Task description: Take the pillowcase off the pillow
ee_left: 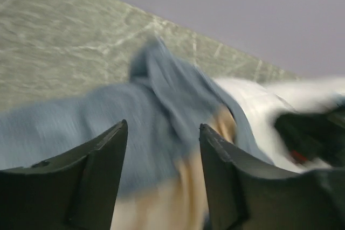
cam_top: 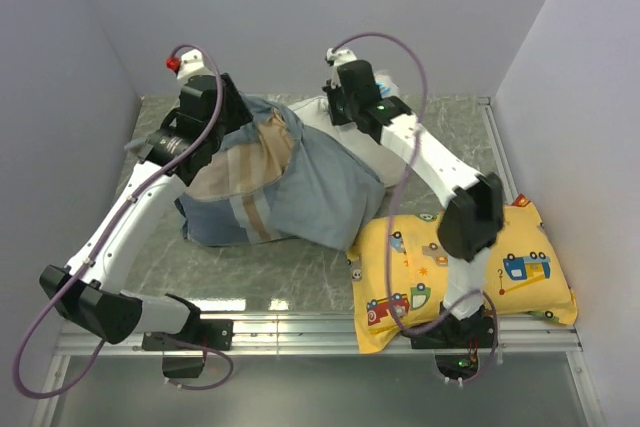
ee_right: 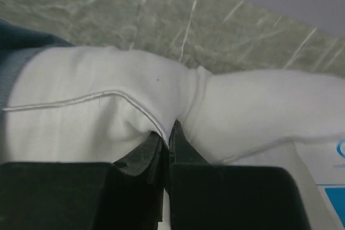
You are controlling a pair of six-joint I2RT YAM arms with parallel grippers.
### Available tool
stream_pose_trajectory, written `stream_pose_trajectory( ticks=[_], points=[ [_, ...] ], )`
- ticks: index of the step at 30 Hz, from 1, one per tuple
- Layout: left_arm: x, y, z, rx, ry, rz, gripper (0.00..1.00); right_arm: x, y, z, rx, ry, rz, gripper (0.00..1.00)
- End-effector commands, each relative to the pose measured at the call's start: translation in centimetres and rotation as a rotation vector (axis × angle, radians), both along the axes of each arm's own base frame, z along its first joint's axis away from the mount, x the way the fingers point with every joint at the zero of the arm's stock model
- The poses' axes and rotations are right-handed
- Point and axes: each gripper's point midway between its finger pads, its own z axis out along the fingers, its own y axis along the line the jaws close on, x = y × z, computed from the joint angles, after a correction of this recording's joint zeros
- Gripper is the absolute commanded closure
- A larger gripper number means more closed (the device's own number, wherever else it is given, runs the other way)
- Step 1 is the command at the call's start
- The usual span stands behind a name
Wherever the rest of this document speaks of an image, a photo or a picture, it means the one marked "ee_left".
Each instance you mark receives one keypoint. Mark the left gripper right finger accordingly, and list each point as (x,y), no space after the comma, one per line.
(246,193)

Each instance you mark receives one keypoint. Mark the white pillow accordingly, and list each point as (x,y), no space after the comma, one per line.
(262,103)

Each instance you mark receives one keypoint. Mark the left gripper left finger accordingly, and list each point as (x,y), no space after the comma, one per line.
(74,190)

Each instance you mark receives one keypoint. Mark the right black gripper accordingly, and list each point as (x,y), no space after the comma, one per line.
(308,136)

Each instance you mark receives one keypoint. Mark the blue plaid pillowcase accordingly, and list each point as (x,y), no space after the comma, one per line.
(164,102)

